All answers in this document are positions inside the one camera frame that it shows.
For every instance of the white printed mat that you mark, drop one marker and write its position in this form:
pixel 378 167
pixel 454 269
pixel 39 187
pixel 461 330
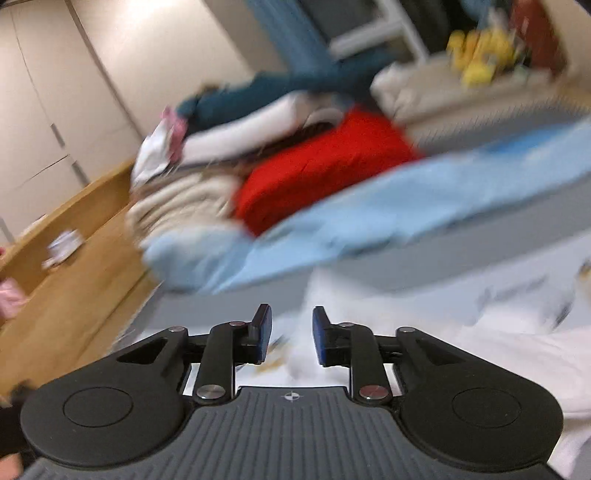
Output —
pixel 508 295

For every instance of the yellow plush toy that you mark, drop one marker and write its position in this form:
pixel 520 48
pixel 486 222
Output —
pixel 482 53

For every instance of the blue curtain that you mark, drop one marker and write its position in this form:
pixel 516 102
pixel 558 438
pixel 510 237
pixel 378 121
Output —
pixel 288 32

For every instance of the beige knitted cloth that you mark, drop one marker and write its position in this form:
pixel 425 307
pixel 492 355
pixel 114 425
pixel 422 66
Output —
pixel 184 203

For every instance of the teal cloth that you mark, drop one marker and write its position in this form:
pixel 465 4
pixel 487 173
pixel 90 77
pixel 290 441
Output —
pixel 258 94

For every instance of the pink and white cloth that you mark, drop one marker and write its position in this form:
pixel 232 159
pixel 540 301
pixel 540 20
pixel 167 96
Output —
pixel 159 143

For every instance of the wooden bed frame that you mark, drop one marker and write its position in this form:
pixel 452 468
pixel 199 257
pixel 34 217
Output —
pixel 69 286

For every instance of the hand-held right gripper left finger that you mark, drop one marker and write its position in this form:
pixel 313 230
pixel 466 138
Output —
pixel 263 333

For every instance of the white garment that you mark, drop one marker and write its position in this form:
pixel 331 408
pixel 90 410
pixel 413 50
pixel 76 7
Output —
pixel 512 369

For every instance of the red cloth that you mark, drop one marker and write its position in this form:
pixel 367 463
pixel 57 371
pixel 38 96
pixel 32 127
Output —
pixel 318 170

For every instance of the white padded cloth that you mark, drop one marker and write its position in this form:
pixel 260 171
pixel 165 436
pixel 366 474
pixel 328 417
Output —
pixel 240 127

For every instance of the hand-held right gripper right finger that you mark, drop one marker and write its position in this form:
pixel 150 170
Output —
pixel 318 338

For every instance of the cream wardrobe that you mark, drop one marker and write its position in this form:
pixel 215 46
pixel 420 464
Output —
pixel 51 92

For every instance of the small white packet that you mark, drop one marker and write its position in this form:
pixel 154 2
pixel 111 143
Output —
pixel 62 249

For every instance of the light blue blanket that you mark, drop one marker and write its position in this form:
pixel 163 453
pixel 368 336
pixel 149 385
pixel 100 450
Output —
pixel 351 217

